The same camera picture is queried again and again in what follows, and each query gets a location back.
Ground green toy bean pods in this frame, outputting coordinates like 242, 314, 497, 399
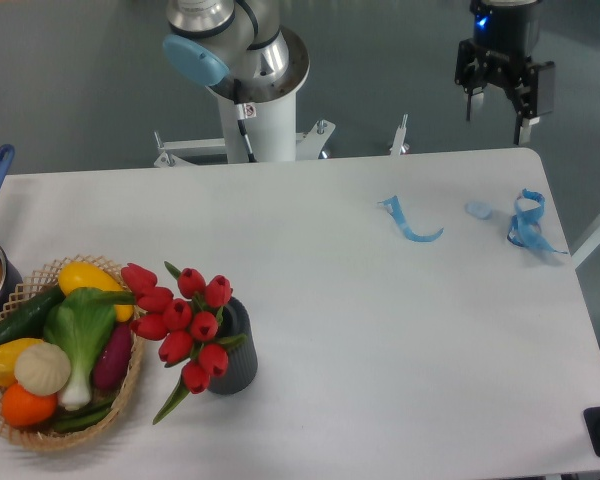
51, 396, 114, 434

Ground yellow toy squash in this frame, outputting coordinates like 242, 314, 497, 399
58, 261, 134, 323

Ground green toy cucumber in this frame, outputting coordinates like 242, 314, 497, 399
0, 285, 65, 345

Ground woven wicker basket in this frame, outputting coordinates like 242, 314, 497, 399
0, 257, 144, 452

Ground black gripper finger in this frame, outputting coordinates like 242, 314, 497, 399
455, 59, 486, 121
512, 61, 555, 145

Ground cream toy steamed bun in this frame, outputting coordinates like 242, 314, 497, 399
14, 342, 71, 396

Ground orange toy fruit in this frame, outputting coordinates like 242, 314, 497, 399
1, 383, 58, 428

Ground yellow toy bell pepper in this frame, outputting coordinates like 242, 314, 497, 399
0, 338, 43, 388

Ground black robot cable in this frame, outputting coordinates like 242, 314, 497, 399
231, 78, 258, 164

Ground red tulip bouquet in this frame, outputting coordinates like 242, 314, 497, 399
95, 261, 248, 424

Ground dark grey ribbed vase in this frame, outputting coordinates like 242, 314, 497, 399
208, 297, 258, 395

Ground tangled blue ribbon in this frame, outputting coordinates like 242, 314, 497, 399
507, 189, 568, 254

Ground green toy bok choy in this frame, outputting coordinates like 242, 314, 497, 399
43, 287, 116, 411

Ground curved blue tape strip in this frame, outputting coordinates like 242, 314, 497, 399
379, 195, 444, 243

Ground purple toy sweet potato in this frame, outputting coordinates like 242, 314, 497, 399
92, 324, 132, 391

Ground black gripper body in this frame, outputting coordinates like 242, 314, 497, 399
455, 1, 541, 95

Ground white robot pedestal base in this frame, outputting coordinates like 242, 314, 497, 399
154, 92, 336, 167

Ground small light blue cap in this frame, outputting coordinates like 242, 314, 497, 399
464, 201, 493, 220

